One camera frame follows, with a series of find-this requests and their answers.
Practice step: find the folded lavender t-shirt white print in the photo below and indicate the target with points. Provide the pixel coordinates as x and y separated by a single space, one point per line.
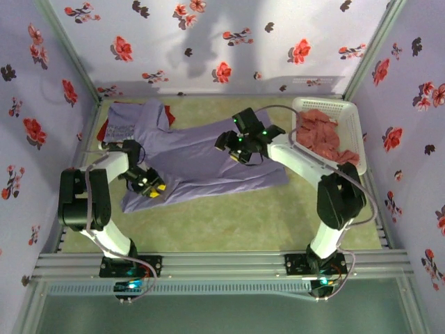
120 121

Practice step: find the plain lavender t-shirt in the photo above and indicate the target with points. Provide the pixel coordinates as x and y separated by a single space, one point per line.
208 163

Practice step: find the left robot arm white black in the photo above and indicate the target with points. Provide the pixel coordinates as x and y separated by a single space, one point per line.
85 198

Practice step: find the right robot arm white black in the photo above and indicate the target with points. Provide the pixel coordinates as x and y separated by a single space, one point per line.
340 198

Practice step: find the aluminium mounting rail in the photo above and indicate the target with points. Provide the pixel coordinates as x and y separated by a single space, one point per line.
222 264

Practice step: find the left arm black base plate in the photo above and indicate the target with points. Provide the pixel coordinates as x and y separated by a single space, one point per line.
153 266

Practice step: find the white plastic perforated basket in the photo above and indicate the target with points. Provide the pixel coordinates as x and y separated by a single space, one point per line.
351 121

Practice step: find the aluminium frame post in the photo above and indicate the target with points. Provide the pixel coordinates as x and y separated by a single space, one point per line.
373 48
66 45

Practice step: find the crumpled pink t-shirts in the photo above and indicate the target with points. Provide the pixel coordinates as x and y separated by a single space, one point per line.
320 135

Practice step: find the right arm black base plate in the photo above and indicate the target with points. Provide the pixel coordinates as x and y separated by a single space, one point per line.
293 264

